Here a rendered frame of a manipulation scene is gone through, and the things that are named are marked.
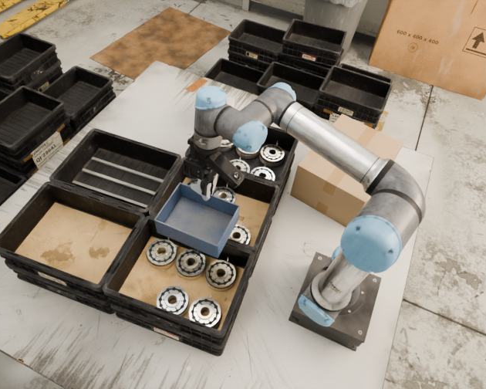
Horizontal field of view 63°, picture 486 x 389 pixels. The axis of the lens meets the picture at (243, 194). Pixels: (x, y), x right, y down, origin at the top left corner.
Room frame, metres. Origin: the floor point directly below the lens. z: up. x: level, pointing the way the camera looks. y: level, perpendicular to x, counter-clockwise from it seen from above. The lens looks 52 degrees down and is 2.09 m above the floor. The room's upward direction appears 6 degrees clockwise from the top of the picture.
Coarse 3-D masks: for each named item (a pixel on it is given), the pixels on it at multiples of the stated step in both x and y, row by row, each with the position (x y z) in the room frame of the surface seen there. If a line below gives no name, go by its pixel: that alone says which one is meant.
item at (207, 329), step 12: (132, 240) 0.65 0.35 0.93; (252, 252) 0.66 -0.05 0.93; (120, 264) 0.56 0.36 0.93; (108, 276) 0.52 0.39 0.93; (240, 288) 0.53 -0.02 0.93; (120, 300) 0.45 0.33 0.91; (132, 300) 0.45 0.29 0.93; (156, 312) 0.42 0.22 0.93; (168, 312) 0.43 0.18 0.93; (228, 312) 0.45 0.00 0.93; (192, 324) 0.40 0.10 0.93; (228, 324) 0.42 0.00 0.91; (216, 336) 0.38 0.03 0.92
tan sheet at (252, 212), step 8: (240, 200) 0.94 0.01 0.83; (248, 200) 0.94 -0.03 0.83; (256, 200) 0.95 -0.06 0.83; (240, 208) 0.90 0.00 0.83; (248, 208) 0.90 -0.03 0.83; (256, 208) 0.91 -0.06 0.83; (264, 208) 0.91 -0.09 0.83; (240, 216) 0.86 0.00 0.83; (248, 216) 0.87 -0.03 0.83; (256, 216) 0.87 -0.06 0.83; (264, 216) 0.87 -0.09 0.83; (240, 224) 0.83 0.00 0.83; (248, 224) 0.83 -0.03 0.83; (256, 224) 0.84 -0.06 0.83; (256, 232) 0.80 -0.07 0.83
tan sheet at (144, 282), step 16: (144, 256) 0.65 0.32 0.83; (208, 256) 0.68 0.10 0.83; (144, 272) 0.59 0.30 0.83; (160, 272) 0.60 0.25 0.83; (176, 272) 0.60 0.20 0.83; (240, 272) 0.63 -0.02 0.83; (128, 288) 0.53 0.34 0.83; (144, 288) 0.53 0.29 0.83; (160, 288) 0.54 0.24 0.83; (192, 288) 0.55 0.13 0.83; (208, 288) 0.56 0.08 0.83; (224, 304) 0.51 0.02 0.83
